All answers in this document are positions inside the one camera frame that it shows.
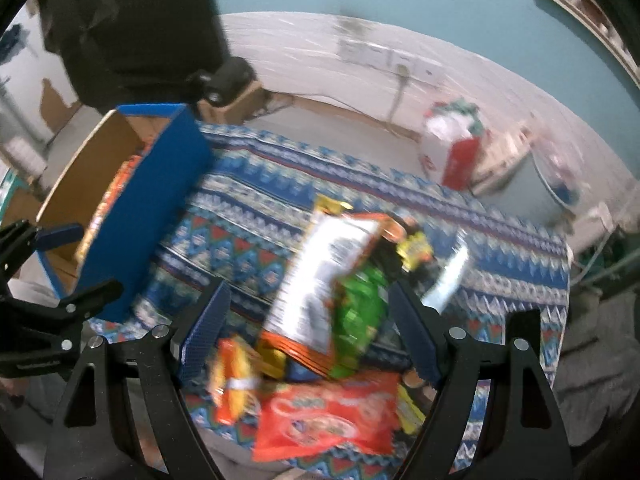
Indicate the yellow-green snack packet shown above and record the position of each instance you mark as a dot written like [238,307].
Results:
[410,410]

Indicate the silver foil snack packet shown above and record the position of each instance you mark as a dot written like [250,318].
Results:
[449,272]

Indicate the black round device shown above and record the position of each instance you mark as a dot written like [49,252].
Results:
[225,79]

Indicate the blue cardboard box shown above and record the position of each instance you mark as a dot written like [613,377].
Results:
[150,185]

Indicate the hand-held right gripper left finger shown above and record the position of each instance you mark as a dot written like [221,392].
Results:
[204,332]

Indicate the white wall socket strip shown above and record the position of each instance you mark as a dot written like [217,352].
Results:
[390,57]

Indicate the small orange snack packet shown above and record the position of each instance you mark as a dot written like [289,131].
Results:
[234,380]

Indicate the silver and orange snack packet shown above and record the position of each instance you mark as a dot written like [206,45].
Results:
[320,285]

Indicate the grey round bin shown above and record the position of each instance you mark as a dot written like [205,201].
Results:
[525,185]

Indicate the black hanging cloth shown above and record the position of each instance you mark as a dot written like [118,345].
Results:
[135,25]

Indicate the black and yellow snack packet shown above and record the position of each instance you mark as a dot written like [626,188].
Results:
[414,250]

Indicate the green snack packet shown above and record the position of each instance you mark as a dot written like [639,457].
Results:
[361,317]

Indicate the red white green bag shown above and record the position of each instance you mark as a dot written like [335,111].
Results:
[452,142]

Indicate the patterned blue blanket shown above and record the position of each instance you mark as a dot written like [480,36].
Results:
[300,170]

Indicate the brown cardboard box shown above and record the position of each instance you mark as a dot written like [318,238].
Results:
[235,105]

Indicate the large orange-red snack packet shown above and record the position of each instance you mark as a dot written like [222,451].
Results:
[327,420]

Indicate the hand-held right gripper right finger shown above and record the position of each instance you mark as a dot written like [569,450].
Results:
[416,337]

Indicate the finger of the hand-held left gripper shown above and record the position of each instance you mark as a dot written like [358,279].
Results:
[60,310]
[57,238]

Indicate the grey cloth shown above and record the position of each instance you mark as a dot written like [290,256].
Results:
[597,350]

